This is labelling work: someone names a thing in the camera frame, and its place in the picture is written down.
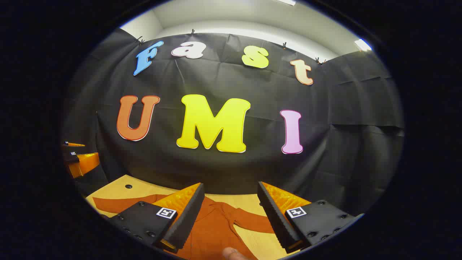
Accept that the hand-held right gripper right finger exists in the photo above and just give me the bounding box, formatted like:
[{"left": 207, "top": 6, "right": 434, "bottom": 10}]
[{"left": 257, "top": 181, "right": 363, "bottom": 254}]

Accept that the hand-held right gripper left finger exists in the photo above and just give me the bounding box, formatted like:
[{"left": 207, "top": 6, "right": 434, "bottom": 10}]
[{"left": 103, "top": 182, "right": 205, "bottom": 253}]

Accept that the black backdrop cloth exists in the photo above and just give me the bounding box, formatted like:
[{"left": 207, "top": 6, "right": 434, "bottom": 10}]
[{"left": 61, "top": 28, "right": 405, "bottom": 217}]

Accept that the orange coat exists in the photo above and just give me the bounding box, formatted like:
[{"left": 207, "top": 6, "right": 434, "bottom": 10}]
[{"left": 93, "top": 194, "right": 286, "bottom": 260}]

